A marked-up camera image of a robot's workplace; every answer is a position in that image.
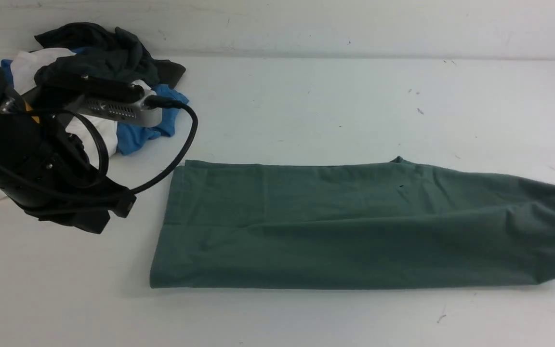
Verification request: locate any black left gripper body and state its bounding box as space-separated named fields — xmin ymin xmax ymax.
xmin=0 ymin=110 xmax=136 ymax=234

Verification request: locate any green long-sleeve top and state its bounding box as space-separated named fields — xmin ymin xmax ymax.
xmin=149 ymin=157 xmax=555 ymax=290

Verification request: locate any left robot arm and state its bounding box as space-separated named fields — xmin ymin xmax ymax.
xmin=0 ymin=68 xmax=136 ymax=234

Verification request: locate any white garment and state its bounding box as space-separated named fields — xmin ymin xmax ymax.
xmin=0 ymin=69 xmax=161 ymax=209

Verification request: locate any blue garment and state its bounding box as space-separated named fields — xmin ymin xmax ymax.
xmin=0 ymin=59 xmax=189 ymax=156

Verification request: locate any dark green crumpled garment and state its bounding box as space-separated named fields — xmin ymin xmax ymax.
xmin=34 ymin=22 xmax=186 ymax=89

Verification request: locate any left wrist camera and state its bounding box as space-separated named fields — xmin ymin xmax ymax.
xmin=23 ymin=72 xmax=157 ymax=113

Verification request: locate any left camera cable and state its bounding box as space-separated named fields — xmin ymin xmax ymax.
xmin=0 ymin=95 xmax=199 ymax=203

